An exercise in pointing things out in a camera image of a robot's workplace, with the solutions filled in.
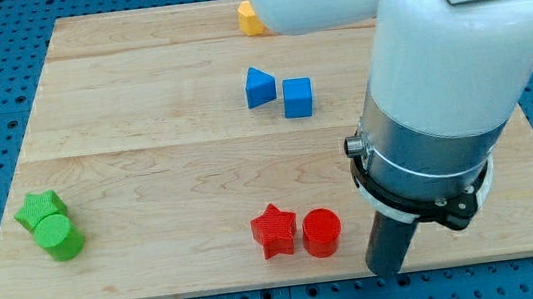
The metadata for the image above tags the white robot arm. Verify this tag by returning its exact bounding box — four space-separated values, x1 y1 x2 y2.
250 0 533 240

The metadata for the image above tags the red star block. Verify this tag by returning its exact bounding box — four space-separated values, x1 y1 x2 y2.
251 203 297 259

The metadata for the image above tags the green star block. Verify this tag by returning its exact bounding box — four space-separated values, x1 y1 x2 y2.
14 190 67 234

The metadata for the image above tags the blue triangle block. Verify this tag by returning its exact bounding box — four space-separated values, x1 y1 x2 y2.
245 67 277 109

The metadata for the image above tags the blue cube block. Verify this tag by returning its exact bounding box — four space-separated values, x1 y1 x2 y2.
282 77 313 119

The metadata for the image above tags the red cylinder block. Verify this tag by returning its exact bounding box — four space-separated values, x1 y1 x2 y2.
302 208 342 258

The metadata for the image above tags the wooden board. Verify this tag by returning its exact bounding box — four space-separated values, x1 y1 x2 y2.
0 0 533 299

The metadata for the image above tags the yellow block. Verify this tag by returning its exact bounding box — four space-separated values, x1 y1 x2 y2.
236 1 266 37

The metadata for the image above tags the black cylindrical end effector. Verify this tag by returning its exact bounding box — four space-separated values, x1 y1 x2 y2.
365 211 418 278

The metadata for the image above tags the green cylinder block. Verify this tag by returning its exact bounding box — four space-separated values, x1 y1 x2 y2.
33 213 85 262

